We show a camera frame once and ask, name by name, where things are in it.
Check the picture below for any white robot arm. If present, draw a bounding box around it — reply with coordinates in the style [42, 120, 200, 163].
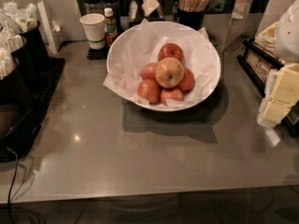
[255, 0, 299, 128]

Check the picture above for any black coaster mat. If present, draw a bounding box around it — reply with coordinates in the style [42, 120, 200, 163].
[87, 48, 108, 60]

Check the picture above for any red right apple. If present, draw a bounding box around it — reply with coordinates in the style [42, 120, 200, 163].
[177, 67, 195, 93]

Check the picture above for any yellow-padded gripper finger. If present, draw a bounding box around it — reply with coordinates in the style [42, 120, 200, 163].
[257, 63, 299, 128]

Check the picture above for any white paper liner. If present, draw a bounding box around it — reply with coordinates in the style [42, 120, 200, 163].
[103, 18, 219, 108]

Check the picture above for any red front-centre apple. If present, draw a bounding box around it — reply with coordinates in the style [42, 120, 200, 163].
[161, 88, 183, 105]

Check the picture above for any black cup of stir sticks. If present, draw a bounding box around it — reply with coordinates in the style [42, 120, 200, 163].
[178, 0, 209, 30]

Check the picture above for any white bowl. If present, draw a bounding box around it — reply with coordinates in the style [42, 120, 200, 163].
[106, 21, 221, 113]

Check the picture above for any red front-left apple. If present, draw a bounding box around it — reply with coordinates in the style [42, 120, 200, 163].
[137, 79, 161, 104]

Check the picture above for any red back apple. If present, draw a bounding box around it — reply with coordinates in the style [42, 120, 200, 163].
[158, 43, 184, 63]

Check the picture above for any yellow-red top apple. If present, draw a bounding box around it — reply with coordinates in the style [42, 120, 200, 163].
[156, 57, 184, 89]

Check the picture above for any black cable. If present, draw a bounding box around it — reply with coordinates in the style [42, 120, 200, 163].
[6, 147, 20, 224]

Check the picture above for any white paper cup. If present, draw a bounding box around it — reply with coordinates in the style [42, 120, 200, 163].
[79, 13, 106, 49]

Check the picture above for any white card stand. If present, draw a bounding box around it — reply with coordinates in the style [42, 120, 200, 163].
[37, 0, 62, 54]

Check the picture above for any red left apple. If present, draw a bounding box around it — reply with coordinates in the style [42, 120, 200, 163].
[140, 63, 157, 79]

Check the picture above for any small sauce bottle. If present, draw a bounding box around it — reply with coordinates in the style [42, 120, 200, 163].
[104, 7, 119, 47]

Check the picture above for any black container with packets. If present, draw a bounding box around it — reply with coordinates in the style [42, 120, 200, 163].
[0, 0, 50, 70]

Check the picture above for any black container with white cutlery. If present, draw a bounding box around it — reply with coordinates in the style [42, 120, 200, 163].
[0, 27, 36, 90]

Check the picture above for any black tray left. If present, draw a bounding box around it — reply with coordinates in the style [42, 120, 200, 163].
[0, 57, 66, 163]

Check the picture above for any black container front left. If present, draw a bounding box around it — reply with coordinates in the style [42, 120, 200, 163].
[0, 49, 31, 139]

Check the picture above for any black napkin holder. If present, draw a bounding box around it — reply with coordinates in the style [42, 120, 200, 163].
[128, 0, 164, 27]

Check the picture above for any black tea bag rack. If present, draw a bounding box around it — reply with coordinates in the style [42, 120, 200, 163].
[237, 37, 299, 137]

